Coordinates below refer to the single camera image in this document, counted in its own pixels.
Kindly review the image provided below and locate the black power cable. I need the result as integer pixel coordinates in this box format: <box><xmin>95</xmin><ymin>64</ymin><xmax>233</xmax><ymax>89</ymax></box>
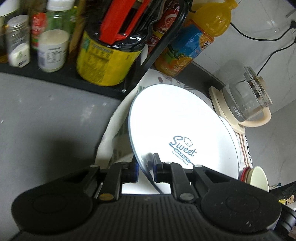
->
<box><xmin>230</xmin><ymin>20</ymin><xmax>296</xmax><ymax>42</ymax></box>
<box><xmin>256</xmin><ymin>39</ymin><xmax>296</xmax><ymax>77</ymax></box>

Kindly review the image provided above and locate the patterned table cloth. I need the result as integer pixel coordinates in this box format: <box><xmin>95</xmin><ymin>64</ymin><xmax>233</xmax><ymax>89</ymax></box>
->
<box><xmin>94</xmin><ymin>68</ymin><xmax>254</xmax><ymax>195</ymax></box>

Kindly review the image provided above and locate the black wire rack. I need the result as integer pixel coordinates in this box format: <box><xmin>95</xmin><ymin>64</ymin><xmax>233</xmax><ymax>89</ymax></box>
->
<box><xmin>0</xmin><ymin>0</ymin><xmax>193</xmax><ymax>100</ymax></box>

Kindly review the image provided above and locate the glass kettle cream handle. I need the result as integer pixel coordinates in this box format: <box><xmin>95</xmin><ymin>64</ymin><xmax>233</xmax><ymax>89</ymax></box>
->
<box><xmin>222</xmin><ymin>66</ymin><xmax>273</xmax><ymax>128</ymax></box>

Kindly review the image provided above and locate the blue Sweet Bakery plate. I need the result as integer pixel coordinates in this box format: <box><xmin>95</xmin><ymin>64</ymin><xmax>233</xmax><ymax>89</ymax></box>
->
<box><xmin>128</xmin><ymin>84</ymin><xmax>239</xmax><ymax>194</ymax></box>

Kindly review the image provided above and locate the red drink can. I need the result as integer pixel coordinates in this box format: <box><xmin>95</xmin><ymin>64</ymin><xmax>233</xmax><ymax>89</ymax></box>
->
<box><xmin>147</xmin><ymin>30</ymin><xmax>163</xmax><ymax>53</ymax></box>
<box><xmin>155</xmin><ymin>1</ymin><xmax>180</xmax><ymax>34</ymax></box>

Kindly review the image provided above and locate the small clear spice jar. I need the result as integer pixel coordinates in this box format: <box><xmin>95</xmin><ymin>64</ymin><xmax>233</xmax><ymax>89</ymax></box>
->
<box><xmin>6</xmin><ymin>15</ymin><xmax>30</xmax><ymax>68</ymax></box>

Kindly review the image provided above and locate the small blue printed plate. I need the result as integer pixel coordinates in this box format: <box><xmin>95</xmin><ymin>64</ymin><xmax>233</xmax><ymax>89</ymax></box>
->
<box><xmin>219</xmin><ymin>116</ymin><xmax>241</xmax><ymax>168</ymax></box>

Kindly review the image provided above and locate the white cap seasoning jar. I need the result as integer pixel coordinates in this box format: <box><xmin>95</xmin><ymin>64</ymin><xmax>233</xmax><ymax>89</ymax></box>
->
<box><xmin>37</xmin><ymin>0</ymin><xmax>74</xmax><ymax>73</ymax></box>

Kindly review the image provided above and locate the cream kettle base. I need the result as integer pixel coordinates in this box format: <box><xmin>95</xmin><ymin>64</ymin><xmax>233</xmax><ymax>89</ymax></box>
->
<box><xmin>209</xmin><ymin>86</ymin><xmax>245</xmax><ymax>134</ymax></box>

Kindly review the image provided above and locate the oil bottle yellow label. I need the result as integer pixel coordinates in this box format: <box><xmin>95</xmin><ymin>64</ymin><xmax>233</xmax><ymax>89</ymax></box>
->
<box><xmin>76</xmin><ymin>1</ymin><xmax>162</xmax><ymax>86</ymax></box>

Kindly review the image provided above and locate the pale green bowl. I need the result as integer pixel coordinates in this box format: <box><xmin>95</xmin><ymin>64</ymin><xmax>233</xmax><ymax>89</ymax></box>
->
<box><xmin>249</xmin><ymin>166</ymin><xmax>269</xmax><ymax>192</ymax></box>

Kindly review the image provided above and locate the orange juice bottle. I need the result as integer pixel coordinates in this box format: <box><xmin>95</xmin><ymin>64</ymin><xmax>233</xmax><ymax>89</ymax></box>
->
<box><xmin>154</xmin><ymin>1</ymin><xmax>238</xmax><ymax>77</ymax></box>

